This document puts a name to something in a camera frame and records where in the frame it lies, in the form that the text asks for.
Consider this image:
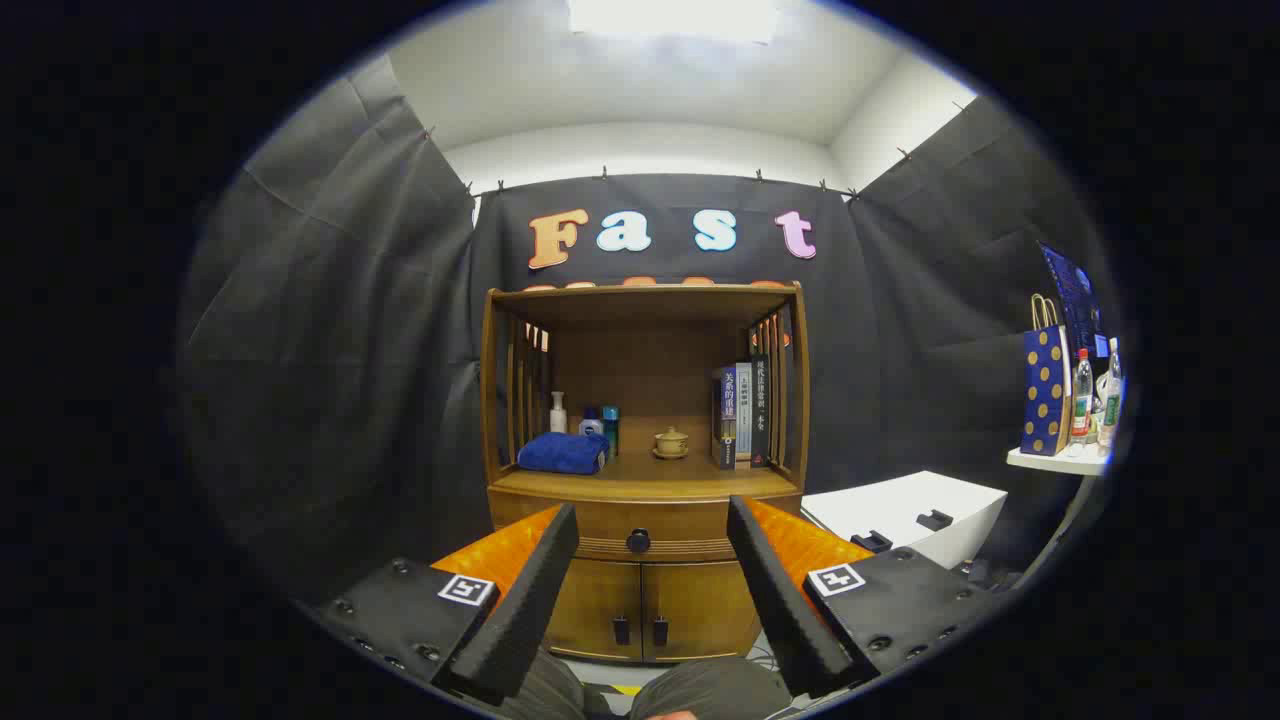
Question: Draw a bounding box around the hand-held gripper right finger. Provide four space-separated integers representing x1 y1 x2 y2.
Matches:
726 494 1001 699

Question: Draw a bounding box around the black spine book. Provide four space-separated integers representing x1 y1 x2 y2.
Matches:
750 353 772 468

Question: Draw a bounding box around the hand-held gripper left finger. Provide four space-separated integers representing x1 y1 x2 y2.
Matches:
310 502 581 706

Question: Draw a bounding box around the ceiling light panel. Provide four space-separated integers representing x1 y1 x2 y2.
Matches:
567 0 781 43

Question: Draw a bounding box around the person's right leg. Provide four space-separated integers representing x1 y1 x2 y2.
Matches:
630 657 796 720

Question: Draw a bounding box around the white storage box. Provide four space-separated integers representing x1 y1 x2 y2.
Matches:
800 470 1009 571

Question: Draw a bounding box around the wooden countertop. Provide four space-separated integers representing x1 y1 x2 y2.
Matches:
490 415 801 503

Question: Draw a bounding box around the blue folded towel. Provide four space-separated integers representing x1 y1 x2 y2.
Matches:
517 432 609 475

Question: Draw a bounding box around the blue polka dot gift bag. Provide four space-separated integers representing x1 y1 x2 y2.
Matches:
1021 293 1073 457

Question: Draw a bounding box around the wooden cabinet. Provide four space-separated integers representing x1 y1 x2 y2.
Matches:
480 282 811 665

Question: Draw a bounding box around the wooden drawer with black knob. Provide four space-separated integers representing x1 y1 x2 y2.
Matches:
490 490 803 563

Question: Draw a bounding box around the black backdrop cloth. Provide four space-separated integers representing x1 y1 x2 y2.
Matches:
180 55 1111 601

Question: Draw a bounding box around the person's leg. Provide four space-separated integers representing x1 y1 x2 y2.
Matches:
630 657 796 720
500 645 591 720

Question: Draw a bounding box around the blue spine book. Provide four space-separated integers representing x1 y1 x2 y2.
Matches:
712 366 738 471

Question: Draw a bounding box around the white wall shelf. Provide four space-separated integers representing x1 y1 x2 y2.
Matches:
1006 445 1109 477

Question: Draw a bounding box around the person's left leg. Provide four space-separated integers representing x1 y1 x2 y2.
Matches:
500 645 591 720

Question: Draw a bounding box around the dark floor device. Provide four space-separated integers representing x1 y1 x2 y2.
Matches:
950 558 1021 593

